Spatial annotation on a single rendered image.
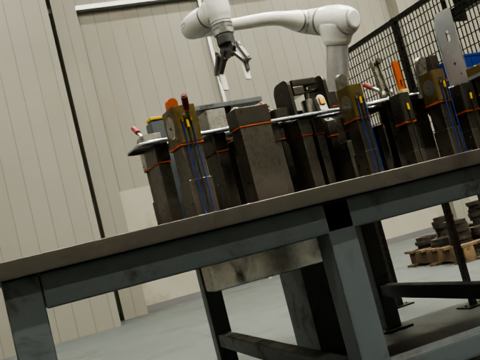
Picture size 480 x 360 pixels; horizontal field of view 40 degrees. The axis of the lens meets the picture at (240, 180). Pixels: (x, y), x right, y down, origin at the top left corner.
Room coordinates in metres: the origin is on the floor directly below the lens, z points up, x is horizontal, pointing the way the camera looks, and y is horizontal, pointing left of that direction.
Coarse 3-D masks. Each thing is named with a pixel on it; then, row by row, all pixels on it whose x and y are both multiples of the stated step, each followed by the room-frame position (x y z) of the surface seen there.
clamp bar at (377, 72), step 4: (376, 60) 2.75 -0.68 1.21; (380, 60) 2.75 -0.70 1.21; (372, 64) 2.77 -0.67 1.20; (376, 64) 2.77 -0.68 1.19; (372, 68) 2.77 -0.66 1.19; (376, 68) 2.78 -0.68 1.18; (380, 68) 2.78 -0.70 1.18; (372, 72) 2.78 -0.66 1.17; (376, 72) 2.76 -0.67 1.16; (380, 72) 2.78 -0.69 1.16; (376, 76) 2.76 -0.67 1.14; (380, 76) 2.78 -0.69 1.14; (376, 80) 2.77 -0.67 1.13; (380, 80) 2.76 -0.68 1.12; (384, 80) 2.77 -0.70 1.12; (380, 84) 2.75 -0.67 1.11; (384, 84) 2.77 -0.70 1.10; (380, 88) 2.76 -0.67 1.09; (384, 88) 2.77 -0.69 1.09; (388, 88) 2.76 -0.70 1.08; (388, 92) 2.76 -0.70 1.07
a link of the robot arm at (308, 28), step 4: (316, 8) 2.97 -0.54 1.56; (304, 12) 2.97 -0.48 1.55; (308, 12) 2.98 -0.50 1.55; (312, 12) 2.96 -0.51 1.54; (308, 16) 2.97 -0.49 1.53; (312, 16) 2.95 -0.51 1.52; (308, 20) 2.97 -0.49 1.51; (312, 20) 2.95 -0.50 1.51; (308, 24) 2.98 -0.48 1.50; (312, 24) 2.96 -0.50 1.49; (304, 28) 2.98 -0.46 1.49; (308, 28) 2.98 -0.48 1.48; (312, 28) 2.97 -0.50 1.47; (300, 32) 3.01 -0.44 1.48; (304, 32) 3.01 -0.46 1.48; (308, 32) 3.00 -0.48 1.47; (312, 32) 2.99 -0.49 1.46; (316, 32) 2.98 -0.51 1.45
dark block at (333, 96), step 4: (332, 92) 2.70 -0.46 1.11; (332, 96) 2.70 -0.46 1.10; (332, 100) 2.70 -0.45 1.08; (336, 100) 2.71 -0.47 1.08; (332, 104) 2.70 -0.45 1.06; (336, 104) 2.71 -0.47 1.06; (336, 116) 2.70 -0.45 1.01; (336, 120) 2.70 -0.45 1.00; (340, 120) 2.71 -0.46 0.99; (340, 124) 2.71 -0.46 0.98; (340, 128) 2.70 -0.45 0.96; (340, 132) 2.70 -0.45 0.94; (340, 136) 2.70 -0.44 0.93; (344, 136) 2.71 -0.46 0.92; (340, 140) 2.70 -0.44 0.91; (344, 140) 2.71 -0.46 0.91
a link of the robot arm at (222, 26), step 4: (220, 20) 2.64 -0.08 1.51; (224, 20) 2.64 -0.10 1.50; (228, 20) 2.65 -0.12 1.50; (212, 24) 2.66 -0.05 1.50; (216, 24) 2.65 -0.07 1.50; (220, 24) 2.64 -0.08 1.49; (224, 24) 2.64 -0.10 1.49; (228, 24) 2.65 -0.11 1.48; (232, 24) 2.68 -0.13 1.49; (212, 28) 2.67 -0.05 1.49; (216, 28) 2.65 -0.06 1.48; (220, 28) 2.64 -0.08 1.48; (224, 28) 2.64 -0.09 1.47; (228, 28) 2.65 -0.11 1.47; (232, 28) 2.67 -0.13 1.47; (216, 32) 2.65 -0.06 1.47; (220, 32) 2.64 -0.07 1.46; (224, 32) 2.65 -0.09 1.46; (228, 32) 2.66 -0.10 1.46; (232, 32) 2.68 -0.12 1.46; (216, 36) 2.68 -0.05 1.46
